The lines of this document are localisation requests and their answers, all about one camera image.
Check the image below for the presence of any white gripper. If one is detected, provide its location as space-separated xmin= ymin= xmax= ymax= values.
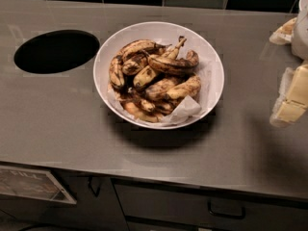
xmin=269 ymin=0 xmax=308 ymax=127

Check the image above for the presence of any spotted banana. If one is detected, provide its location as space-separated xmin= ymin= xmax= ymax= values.
xmin=145 ymin=76 xmax=182 ymax=101
xmin=166 ymin=75 xmax=201 ymax=100
xmin=145 ymin=50 xmax=199 ymax=76
xmin=118 ymin=39 xmax=167 ymax=62

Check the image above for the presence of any white bowl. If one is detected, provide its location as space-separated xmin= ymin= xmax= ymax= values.
xmin=93 ymin=22 xmax=224 ymax=129

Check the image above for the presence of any banana with long stem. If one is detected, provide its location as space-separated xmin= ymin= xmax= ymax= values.
xmin=133 ymin=36 xmax=187 ymax=90

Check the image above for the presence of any small dark banana lower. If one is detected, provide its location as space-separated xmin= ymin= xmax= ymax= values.
xmin=128 ymin=88 xmax=155 ymax=113

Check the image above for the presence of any dark short banana upper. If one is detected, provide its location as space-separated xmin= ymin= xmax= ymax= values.
xmin=122 ymin=54 xmax=147 ymax=75

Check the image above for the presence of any banana at bowl bottom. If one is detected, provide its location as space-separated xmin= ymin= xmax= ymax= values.
xmin=121 ymin=101 xmax=164 ymax=123

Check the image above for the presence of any dark banana far left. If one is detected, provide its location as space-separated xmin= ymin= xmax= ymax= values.
xmin=109 ymin=55 xmax=125 ymax=90

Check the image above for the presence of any white paper liner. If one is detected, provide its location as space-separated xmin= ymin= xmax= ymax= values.
xmin=107 ymin=64 xmax=213 ymax=128

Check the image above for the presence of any grey cabinet drawer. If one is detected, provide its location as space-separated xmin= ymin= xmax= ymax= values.
xmin=113 ymin=180 xmax=308 ymax=231

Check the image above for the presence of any black round counter hole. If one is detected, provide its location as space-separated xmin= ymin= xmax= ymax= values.
xmin=13 ymin=30 xmax=100 ymax=74

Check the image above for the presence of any black drawer handle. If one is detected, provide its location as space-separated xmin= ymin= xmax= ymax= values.
xmin=207 ymin=201 xmax=246 ymax=219

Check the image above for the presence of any black cabinet door handle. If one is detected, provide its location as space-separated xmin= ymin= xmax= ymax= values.
xmin=88 ymin=176 xmax=101 ymax=197

